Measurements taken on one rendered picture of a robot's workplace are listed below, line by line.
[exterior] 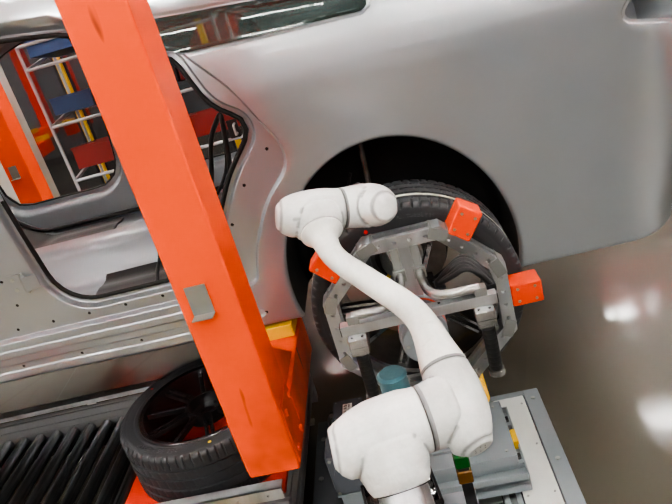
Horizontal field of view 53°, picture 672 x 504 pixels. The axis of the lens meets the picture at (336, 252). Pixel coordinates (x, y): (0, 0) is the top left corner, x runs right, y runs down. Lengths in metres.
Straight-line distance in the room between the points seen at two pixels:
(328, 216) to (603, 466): 1.54
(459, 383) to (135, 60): 1.02
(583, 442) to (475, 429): 1.49
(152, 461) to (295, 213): 1.22
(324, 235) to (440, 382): 0.44
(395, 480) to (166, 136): 0.95
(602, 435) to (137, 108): 2.03
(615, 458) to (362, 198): 1.53
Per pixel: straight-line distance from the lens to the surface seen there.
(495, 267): 1.96
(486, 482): 2.44
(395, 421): 1.30
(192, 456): 2.41
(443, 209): 1.96
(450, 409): 1.32
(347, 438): 1.30
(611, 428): 2.84
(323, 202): 1.57
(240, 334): 1.87
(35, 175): 5.07
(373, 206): 1.57
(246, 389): 1.96
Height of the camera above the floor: 1.85
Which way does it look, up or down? 23 degrees down
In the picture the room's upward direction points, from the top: 16 degrees counter-clockwise
